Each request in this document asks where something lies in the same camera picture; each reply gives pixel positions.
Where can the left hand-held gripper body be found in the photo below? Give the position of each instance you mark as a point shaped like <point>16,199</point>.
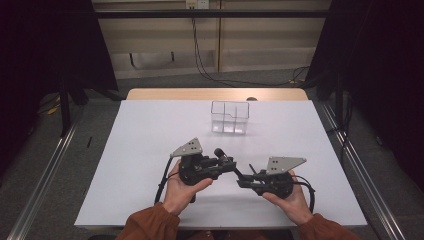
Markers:
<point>191,171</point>

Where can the white table board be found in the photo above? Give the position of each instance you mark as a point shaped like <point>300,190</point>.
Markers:
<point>133,173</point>

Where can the person's right hand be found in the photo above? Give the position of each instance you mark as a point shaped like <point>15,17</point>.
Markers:
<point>295,206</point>

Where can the black horizontal bar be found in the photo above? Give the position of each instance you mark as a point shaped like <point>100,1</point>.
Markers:
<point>166,14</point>

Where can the clear plastic organizer box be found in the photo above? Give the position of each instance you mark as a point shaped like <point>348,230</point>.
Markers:
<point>230,123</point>

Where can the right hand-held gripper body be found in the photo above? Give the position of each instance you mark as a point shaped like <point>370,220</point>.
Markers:
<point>275,185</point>

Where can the person's left hand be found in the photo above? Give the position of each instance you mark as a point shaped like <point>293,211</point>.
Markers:
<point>178,196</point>

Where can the black curtain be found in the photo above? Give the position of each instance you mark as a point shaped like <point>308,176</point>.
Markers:
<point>383,66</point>
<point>40,50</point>

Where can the aluminium floor rail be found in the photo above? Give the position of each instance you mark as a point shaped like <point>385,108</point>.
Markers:
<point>358,163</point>
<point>43,180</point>

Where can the black makeup brush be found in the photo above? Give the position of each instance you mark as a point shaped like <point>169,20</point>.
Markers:
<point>219,153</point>

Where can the white wall socket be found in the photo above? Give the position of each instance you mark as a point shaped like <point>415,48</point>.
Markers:
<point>197,4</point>

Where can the black stand post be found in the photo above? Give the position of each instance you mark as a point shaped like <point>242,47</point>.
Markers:
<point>339,100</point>
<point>64,110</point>

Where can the wooden table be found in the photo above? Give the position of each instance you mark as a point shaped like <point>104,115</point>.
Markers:
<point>183,94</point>

